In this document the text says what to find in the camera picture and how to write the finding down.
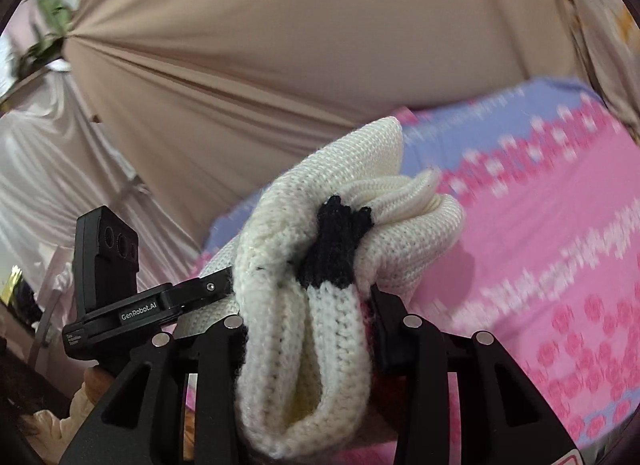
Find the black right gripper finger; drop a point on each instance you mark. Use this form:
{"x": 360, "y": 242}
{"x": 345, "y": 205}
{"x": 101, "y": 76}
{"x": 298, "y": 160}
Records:
{"x": 199, "y": 292}
{"x": 418, "y": 370}
{"x": 140, "y": 419}

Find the white knit sweater red black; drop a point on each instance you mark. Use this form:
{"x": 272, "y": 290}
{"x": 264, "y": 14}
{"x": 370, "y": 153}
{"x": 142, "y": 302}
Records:
{"x": 343, "y": 220}

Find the person's left hand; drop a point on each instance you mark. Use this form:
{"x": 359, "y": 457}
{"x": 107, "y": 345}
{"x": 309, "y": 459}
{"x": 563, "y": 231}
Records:
{"x": 96, "y": 383}

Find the pink floral bed sheet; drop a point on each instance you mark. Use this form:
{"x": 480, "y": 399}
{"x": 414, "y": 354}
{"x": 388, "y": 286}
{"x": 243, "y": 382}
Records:
{"x": 548, "y": 257}

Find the white satin curtain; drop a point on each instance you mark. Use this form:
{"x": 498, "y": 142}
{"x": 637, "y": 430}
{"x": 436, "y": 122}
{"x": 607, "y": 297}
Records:
{"x": 56, "y": 165}

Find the beige curtain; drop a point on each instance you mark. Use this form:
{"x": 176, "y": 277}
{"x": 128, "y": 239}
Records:
{"x": 212, "y": 99}

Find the green plant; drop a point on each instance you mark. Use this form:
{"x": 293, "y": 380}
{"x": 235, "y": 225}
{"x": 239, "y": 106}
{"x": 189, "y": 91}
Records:
{"x": 37, "y": 33}

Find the beige patterned cloth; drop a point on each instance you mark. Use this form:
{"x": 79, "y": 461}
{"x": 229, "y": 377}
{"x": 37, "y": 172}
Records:
{"x": 608, "y": 40}

